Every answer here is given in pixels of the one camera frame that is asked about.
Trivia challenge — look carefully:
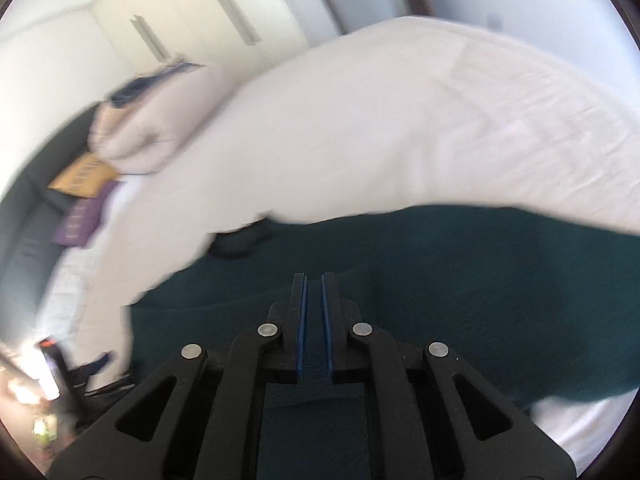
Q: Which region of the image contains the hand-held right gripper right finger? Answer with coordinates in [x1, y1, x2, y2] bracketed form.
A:
[321, 272, 578, 480]

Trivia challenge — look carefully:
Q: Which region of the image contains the purple cushion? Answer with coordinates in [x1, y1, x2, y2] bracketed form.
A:
[52, 180, 121, 248]

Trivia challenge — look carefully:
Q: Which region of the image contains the white bottle with red cap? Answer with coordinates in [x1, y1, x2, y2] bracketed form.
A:
[39, 337, 63, 401]

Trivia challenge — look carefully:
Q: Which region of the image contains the dark grey headboard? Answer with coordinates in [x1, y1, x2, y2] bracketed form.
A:
[0, 105, 101, 321]

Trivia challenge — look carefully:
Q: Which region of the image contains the white wardrobe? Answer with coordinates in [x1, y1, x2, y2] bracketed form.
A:
[90, 0, 346, 68]

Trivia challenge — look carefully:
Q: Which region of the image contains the dark blue cloth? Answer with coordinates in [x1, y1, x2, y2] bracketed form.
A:
[110, 61, 201, 107]

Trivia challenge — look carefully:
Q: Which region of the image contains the black cloth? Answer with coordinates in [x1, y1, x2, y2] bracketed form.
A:
[207, 215, 276, 261]

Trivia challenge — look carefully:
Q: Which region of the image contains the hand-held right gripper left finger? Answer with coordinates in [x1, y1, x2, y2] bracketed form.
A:
[45, 272, 307, 480]

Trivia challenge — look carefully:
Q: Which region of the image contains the orange cushion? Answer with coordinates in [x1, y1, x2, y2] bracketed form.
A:
[48, 152, 121, 198]

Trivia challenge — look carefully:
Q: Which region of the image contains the white bed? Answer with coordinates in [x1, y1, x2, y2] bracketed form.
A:
[37, 15, 640, 466]

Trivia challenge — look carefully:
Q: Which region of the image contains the dark green cushion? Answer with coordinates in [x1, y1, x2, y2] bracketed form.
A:
[122, 206, 638, 480]

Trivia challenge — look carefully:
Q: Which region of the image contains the beige pillow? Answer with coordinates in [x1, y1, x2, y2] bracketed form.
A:
[85, 62, 246, 176]

